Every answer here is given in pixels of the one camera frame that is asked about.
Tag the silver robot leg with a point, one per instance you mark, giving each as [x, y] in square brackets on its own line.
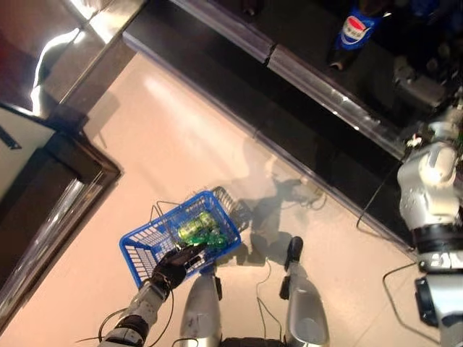
[304, 311]
[200, 314]

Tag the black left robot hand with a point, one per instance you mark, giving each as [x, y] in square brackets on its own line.
[171, 269]

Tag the black shelf bracket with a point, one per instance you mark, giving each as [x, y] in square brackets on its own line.
[11, 139]

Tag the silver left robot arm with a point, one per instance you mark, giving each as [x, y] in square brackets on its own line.
[141, 307]

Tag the black shelf board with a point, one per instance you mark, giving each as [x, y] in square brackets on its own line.
[188, 47]
[361, 94]
[54, 188]
[325, 152]
[231, 21]

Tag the silver left robot leg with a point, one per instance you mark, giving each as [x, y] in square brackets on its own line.
[200, 314]

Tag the blue plastic shopping basket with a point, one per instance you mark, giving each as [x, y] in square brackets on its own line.
[135, 253]

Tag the small Pepsi cola bottle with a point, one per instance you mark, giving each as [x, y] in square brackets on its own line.
[356, 30]

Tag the silver right robot leg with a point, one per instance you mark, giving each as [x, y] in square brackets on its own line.
[304, 311]

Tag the green soda can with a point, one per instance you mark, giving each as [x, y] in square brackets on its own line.
[190, 231]
[208, 220]

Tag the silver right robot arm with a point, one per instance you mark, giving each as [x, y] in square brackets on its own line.
[427, 188]

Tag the green Sprite bottle yellow cap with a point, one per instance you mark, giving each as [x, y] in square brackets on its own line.
[213, 240]

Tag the black robot waist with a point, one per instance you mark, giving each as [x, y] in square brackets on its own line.
[253, 342]

